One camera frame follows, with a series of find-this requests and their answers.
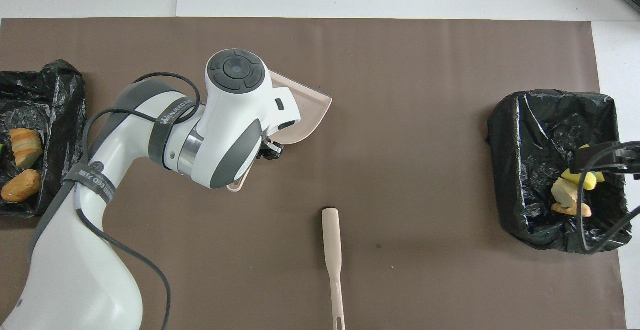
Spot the notched yellow sponge piece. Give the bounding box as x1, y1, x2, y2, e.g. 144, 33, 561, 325
579, 144, 606, 183

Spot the small yellow sponge piece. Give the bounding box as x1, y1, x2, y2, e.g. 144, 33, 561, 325
560, 168, 598, 191

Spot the pink plastic dustpan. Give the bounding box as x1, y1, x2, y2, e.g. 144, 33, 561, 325
226, 69, 333, 193

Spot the angular beige foam chunk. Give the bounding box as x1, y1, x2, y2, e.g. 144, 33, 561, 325
551, 178, 578, 208

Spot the rounded beige foam chunk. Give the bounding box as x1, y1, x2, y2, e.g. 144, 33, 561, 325
551, 201, 593, 218

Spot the beige handled hand brush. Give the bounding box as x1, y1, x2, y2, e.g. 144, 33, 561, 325
321, 207, 347, 330

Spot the pale foam chunk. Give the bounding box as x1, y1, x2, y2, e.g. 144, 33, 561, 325
8, 128, 44, 168

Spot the brown peanut shaped piece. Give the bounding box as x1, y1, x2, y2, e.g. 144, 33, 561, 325
1, 169, 42, 203

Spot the black bag lined trash bin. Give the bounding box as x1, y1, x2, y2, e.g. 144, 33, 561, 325
486, 89, 633, 255

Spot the empty black bag lined bin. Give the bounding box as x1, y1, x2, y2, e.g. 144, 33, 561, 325
0, 59, 87, 218

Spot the brown table mat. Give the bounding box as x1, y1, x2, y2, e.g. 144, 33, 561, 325
0, 17, 627, 330

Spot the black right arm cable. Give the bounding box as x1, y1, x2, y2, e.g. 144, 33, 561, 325
576, 143, 640, 255

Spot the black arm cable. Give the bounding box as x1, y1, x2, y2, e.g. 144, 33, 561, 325
75, 72, 202, 330
576, 143, 640, 255

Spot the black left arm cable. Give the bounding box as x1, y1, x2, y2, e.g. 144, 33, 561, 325
75, 72, 202, 330

